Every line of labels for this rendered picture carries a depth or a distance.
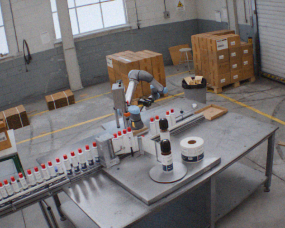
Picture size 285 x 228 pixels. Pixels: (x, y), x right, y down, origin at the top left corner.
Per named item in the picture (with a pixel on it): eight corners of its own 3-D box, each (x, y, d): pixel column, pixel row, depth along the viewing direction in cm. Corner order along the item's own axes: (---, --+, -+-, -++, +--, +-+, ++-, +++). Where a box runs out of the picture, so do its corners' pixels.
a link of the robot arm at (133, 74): (125, 116, 346) (140, 68, 354) (114, 114, 354) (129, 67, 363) (131, 119, 355) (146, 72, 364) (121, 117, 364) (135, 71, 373)
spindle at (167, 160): (167, 175, 257) (163, 144, 246) (160, 171, 264) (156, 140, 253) (176, 170, 262) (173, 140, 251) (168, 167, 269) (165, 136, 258)
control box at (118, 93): (115, 109, 296) (111, 89, 289) (116, 102, 312) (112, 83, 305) (125, 107, 296) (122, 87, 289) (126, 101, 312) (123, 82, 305)
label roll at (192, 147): (197, 148, 292) (197, 134, 286) (208, 158, 274) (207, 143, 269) (178, 154, 287) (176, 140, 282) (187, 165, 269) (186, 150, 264)
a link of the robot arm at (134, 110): (136, 121, 343) (134, 110, 337) (126, 120, 351) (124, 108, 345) (143, 116, 351) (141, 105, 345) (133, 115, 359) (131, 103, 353)
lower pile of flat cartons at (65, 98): (49, 111, 703) (46, 102, 695) (46, 104, 750) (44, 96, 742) (75, 103, 723) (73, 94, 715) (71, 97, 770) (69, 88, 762)
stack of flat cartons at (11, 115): (2, 134, 616) (-2, 120, 604) (0, 125, 661) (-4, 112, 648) (30, 124, 643) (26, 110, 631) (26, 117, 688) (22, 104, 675)
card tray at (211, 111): (211, 120, 354) (211, 117, 352) (194, 115, 374) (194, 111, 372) (227, 111, 369) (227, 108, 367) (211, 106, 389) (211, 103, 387)
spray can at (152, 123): (153, 138, 323) (151, 119, 315) (150, 136, 327) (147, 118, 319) (158, 136, 326) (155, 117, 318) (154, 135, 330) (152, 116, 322)
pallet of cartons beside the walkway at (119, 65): (169, 96, 684) (163, 54, 650) (133, 107, 653) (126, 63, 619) (143, 83, 786) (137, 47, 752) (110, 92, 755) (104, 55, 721)
